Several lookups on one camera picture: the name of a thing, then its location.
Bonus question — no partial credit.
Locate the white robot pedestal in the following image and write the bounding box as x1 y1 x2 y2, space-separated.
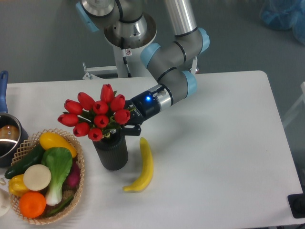
82 14 199 80

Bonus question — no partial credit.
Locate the white garlic piece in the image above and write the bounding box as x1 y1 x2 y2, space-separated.
0 178 6 186

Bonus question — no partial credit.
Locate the orange mandarin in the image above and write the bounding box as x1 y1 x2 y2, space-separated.
19 192 46 218

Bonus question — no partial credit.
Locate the yellow bell pepper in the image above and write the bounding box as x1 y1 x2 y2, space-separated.
8 174 30 197

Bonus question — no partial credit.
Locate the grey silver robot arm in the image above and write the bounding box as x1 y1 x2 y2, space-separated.
76 0 210 136

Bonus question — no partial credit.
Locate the green bok choy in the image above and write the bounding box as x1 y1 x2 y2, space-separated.
41 147 72 206

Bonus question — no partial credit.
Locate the blue saucepan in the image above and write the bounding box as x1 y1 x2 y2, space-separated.
0 71 28 168

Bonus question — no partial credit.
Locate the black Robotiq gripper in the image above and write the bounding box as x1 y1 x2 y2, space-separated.
110 91 161 136

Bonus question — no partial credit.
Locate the red tulip bouquet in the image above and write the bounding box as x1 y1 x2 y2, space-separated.
58 84 135 142

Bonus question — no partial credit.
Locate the blue plastic bag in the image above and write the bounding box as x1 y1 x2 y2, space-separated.
260 0 305 44

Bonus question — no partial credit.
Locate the black device at edge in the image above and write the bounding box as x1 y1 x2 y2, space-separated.
287 193 305 219

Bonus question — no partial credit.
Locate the yellow banana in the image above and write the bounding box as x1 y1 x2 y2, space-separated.
122 137 154 192

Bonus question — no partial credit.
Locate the green chili pepper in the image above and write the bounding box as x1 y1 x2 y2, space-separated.
45 195 74 218

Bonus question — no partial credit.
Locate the yellow squash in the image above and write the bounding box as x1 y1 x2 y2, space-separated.
39 132 77 158

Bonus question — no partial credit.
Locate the dark grey ribbed vase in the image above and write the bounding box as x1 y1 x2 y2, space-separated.
93 133 128 171

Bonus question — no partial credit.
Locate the purple red sweet potato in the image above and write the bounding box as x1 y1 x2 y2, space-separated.
66 161 81 188

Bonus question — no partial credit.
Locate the white round object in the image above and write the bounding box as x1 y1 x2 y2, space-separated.
0 188 10 217

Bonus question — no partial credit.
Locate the dark green cucumber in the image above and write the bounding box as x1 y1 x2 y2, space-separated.
4 144 45 179

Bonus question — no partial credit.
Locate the woven wicker basket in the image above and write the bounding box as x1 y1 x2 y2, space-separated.
10 128 85 225

